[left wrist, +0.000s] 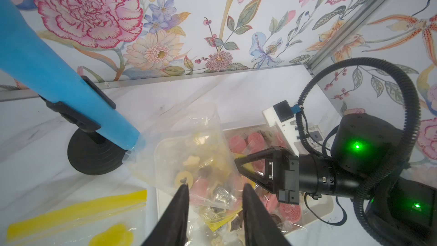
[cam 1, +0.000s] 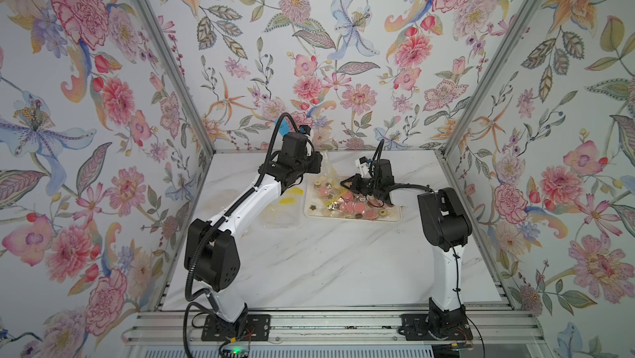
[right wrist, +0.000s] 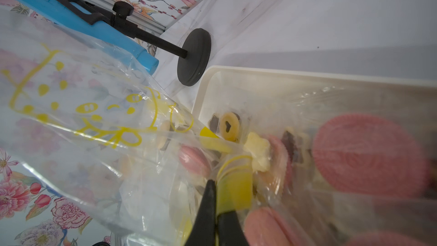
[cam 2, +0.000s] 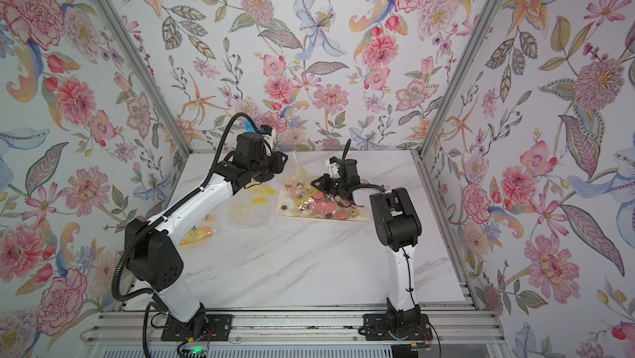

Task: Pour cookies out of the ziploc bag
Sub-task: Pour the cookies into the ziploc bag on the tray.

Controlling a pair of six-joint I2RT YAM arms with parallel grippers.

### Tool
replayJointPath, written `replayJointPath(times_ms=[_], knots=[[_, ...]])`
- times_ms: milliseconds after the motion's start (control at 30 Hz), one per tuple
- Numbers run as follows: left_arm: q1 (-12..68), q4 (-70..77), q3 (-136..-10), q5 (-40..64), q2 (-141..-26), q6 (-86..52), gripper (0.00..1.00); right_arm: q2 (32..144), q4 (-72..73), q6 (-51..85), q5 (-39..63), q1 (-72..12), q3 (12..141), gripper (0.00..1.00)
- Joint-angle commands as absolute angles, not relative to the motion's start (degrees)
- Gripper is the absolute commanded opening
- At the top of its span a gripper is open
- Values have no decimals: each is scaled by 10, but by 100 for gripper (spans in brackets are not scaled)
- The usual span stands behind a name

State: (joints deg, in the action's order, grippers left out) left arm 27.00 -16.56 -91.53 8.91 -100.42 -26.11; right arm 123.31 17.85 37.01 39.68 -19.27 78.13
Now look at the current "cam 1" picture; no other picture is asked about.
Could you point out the blue microphone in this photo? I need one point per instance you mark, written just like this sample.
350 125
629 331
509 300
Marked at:
285 127

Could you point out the ziploc bag of cookies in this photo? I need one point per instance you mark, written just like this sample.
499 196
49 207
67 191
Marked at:
285 212
328 177

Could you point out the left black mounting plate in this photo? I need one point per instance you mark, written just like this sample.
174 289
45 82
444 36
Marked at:
252 327

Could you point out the pile of poured cookies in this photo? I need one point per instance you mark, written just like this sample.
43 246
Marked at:
347 204

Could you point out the white rectangular tray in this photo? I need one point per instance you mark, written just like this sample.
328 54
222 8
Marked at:
317 214

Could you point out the black mounting plate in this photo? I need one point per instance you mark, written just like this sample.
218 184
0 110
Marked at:
252 327
447 328

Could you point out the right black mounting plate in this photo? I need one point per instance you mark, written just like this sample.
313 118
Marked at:
447 328

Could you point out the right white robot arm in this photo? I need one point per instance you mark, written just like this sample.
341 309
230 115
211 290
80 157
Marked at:
446 228

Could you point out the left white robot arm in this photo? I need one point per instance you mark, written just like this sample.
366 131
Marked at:
211 255

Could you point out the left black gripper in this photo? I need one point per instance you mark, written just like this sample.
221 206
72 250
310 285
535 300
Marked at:
315 164

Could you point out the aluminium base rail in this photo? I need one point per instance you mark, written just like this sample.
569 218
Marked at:
494 324

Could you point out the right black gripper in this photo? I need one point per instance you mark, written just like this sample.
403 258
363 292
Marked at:
355 183

